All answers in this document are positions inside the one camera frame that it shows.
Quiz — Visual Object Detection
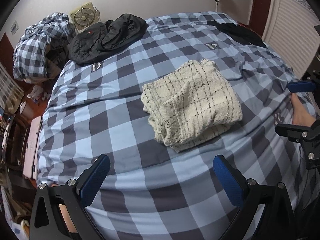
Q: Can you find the cream plaid tweed jacket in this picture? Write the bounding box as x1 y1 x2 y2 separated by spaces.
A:
140 59 243 152

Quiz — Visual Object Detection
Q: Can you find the person's bare foot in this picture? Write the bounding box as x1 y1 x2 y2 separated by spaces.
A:
291 93 316 127

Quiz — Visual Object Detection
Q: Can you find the pink box beside bed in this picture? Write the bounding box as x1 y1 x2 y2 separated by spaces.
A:
23 116 42 180

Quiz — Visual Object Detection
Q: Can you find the white louvered closet door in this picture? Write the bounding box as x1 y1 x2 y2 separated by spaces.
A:
263 0 319 78

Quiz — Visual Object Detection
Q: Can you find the black garment on bed edge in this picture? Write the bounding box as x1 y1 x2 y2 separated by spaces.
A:
207 21 267 48

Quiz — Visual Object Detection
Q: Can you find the blue checkered bed quilt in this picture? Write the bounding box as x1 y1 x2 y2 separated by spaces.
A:
37 12 319 239

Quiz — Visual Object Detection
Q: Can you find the white storage rack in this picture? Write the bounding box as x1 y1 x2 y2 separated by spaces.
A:
0 64 24 114

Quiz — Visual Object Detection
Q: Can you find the crumpled blue checkered blanket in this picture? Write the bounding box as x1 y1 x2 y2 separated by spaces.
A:
13 12 76 84

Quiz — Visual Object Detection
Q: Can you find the black puffer jacket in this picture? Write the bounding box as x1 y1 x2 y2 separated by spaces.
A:
69 14 148 65

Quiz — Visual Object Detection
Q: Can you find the beige box fan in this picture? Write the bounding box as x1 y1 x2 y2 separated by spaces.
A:
69 2 101 32

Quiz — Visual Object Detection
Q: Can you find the white wall outlet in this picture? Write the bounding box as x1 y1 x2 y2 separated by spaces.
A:
10 21 19 35

